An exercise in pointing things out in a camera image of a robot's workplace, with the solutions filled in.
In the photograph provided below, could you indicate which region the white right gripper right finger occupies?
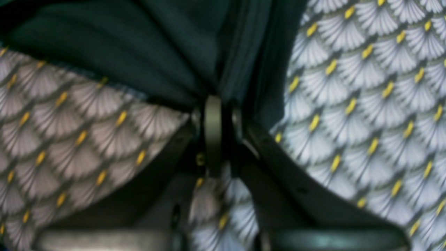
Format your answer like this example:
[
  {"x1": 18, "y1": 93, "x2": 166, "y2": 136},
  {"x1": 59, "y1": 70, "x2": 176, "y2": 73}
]
[{"x1": 230, "y1": 102, "x2": 411, "y2": 251}]

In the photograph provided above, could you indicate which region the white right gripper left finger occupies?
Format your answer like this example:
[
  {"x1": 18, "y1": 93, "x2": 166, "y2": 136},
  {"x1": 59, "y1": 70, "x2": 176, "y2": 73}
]
[{"x1": 33, "y1": 96, "x2": 223, "y2": 251}]

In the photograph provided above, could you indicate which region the fan-patterned tablecloth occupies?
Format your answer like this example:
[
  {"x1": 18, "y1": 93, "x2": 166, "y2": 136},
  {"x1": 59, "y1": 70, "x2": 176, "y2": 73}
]
[{"x1": 1, "y1": 0, "x2": 445, "y2": 251}]

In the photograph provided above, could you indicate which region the dark grey T-shirt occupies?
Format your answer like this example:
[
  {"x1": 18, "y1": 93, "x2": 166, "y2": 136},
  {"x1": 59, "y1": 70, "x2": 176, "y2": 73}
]
[{"x1": 1, "y1": 0, "x2": 307, "y2": 129}]

